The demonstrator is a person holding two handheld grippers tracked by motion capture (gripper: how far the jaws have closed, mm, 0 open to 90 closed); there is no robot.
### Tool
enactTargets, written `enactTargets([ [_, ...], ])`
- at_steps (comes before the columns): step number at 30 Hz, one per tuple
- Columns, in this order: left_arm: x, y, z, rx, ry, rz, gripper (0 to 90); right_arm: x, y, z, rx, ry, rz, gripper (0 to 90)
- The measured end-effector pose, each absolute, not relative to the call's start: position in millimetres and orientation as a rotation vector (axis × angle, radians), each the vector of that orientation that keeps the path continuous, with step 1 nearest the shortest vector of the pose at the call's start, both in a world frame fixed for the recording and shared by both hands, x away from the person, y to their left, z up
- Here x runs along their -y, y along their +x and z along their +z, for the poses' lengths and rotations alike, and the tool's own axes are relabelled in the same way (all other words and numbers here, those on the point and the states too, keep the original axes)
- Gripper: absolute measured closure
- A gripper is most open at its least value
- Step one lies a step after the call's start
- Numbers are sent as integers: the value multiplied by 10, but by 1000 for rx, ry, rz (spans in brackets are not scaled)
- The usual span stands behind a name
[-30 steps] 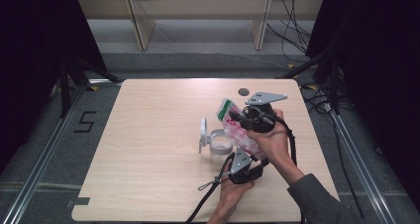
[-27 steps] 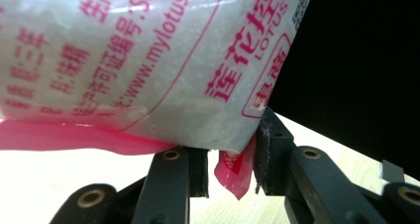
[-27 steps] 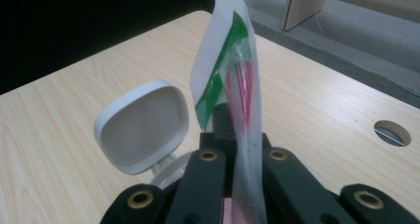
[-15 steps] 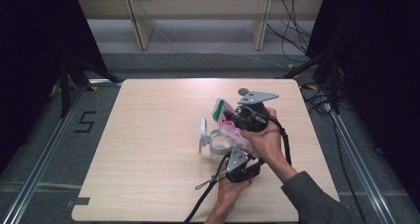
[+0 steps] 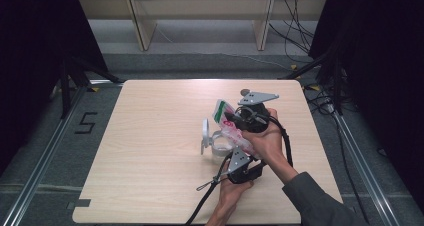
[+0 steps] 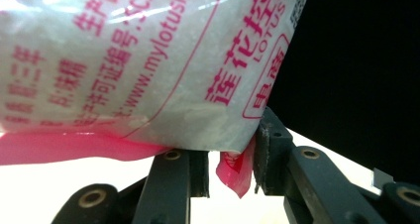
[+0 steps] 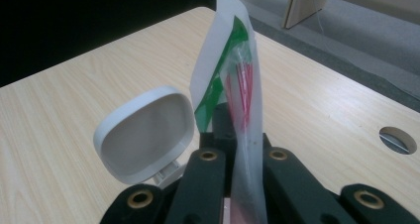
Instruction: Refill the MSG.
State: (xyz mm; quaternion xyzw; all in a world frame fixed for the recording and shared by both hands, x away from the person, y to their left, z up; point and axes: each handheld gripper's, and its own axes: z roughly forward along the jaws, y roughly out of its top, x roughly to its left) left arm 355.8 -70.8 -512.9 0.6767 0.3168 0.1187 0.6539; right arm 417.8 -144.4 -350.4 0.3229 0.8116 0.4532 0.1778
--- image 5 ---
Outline clear jar with grey lid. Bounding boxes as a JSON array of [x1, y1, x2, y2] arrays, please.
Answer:
[[200, 118, 236, 159]]

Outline pink and white plastic bag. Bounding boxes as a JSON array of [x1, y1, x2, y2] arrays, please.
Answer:
[[212, 99, 260, 159]]

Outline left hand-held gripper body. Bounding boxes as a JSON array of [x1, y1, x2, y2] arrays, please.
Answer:
[[227, 146, 263, 185]]

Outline light wooden shelf unit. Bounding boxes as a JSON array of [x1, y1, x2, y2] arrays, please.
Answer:
[[77, 0, 329, 52]]

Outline right hand-held gripper black cable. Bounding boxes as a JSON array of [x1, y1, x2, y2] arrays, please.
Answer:
[[269, 115, 295, 169]]

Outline thin black floor cable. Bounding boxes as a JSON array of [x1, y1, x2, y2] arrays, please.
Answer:
[[332, 115, 372, 226]]

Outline dark curtain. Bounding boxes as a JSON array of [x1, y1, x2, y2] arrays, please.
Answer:
[[308, 0, 424, 207], [0, 0, 110, 175]]

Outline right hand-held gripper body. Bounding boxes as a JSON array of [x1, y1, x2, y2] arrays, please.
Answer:
[[234, 91, 280, 134]]

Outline aluminium floor rail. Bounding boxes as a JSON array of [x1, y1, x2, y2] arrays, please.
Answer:
[[332, 111, 403, 226], [0, 85, 90, 226]]

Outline bundle of black cables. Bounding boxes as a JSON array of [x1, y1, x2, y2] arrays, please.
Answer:
[[268, 0, 316, 65]]

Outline hand-held gripper black cable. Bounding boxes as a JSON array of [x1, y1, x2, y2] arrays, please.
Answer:
[[269, 115, 295, 169], [184, 152, 234, 226]]

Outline dark table edge bracket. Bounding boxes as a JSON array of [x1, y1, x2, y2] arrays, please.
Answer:
[[66, 198, 92, 211]]

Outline left hand-held gripper black cable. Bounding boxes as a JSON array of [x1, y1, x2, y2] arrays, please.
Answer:
[[184, 152, 234, 226]]

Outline person's right hand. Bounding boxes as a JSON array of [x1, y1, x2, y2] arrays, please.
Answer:
[[241, 107, 285, 164]]

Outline black metal stand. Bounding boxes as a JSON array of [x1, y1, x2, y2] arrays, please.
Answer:
[[59, 55, 125, 120], [278, 45, 345, 116]]

